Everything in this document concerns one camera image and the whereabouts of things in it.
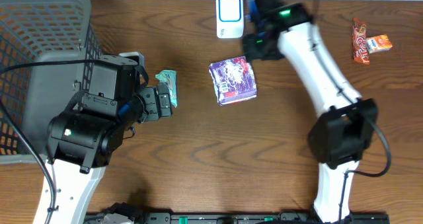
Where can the red white snack bag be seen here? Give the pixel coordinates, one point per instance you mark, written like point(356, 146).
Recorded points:
point(233, 80)

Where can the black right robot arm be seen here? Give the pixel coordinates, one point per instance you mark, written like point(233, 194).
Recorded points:
point(343, 128)

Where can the teal snack packet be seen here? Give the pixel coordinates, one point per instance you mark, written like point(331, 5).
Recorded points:
point(169, 77)

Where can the grey plastic mesh basket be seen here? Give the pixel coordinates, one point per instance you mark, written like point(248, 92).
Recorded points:
point(45, 30)

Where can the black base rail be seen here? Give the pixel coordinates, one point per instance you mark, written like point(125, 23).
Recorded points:
point(168, 218)

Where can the small red white packet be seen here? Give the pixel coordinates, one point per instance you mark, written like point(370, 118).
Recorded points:
point(378, 43)

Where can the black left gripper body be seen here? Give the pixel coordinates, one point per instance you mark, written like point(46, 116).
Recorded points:
point(158, 102)

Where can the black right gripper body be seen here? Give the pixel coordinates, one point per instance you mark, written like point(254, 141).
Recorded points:
point(252, 47)

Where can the white barcode scanner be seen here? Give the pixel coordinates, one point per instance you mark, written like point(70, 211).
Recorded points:
point(229, 18)

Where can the orange chocolate bar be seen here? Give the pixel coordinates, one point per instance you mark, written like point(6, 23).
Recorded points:
point(360, 52)

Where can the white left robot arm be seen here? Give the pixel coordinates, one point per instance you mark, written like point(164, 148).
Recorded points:
point(82, 138)

